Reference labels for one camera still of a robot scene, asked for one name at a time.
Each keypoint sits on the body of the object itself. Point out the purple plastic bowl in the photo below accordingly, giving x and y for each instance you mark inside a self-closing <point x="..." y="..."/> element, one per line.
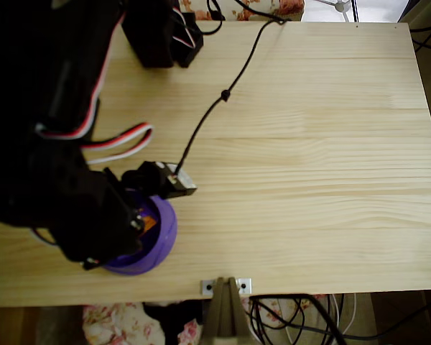
<point x="165" y="233"/>

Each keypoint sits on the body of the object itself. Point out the silver metal bracket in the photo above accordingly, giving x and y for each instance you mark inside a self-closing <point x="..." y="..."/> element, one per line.
<point x="206" y="286"/>

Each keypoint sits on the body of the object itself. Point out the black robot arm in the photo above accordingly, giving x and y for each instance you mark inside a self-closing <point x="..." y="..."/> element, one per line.
<point x="39" y="72"/>

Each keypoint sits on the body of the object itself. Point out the olive camera stand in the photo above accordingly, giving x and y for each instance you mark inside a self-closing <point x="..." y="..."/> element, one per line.
<point x="224" y="316"/>

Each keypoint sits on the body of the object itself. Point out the floral cushion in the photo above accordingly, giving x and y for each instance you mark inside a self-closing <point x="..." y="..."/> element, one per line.
<point x="107" y="323"/>

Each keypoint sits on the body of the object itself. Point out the purple orange candy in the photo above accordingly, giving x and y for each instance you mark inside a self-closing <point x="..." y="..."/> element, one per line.
<point x="150" y="223"/>

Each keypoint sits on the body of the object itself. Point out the white stand base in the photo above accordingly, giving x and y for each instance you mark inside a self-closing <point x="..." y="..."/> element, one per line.
<point x="340" y="5"/>

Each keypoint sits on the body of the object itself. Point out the floral cloth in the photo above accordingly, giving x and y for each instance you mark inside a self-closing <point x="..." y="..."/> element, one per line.
<point x="291" y="5"/>

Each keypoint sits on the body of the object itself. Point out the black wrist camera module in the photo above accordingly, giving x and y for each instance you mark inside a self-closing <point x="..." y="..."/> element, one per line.
<point x="172" y="187"/>

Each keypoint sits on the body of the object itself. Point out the thin black pole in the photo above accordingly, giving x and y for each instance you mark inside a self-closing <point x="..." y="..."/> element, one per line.
<point x="355" y="10"/>

